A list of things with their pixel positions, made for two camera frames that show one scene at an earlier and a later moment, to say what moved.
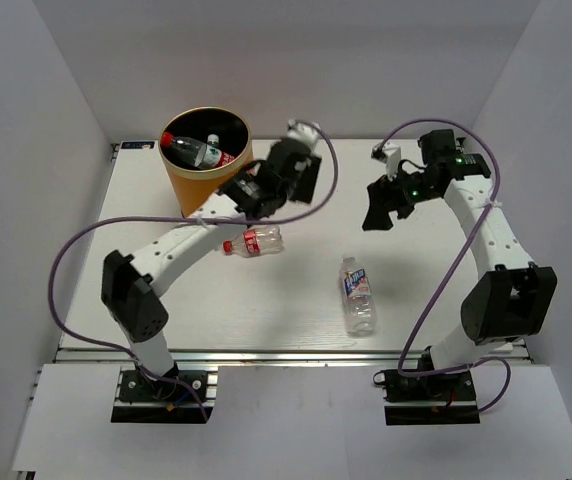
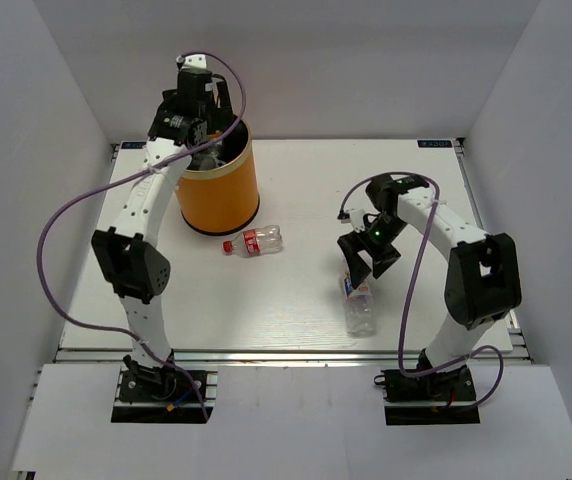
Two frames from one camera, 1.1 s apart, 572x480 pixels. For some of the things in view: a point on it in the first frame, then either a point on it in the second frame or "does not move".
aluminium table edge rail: x=89 y=355 does not move
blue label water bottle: x=357 y=298 does not move
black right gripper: x=382 y=193 -> x=353 y=243
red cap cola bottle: x=265 y=240 does not move
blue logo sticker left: x=137 y=145 does not move
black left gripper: x=303 y=192 -> x=224 y=115
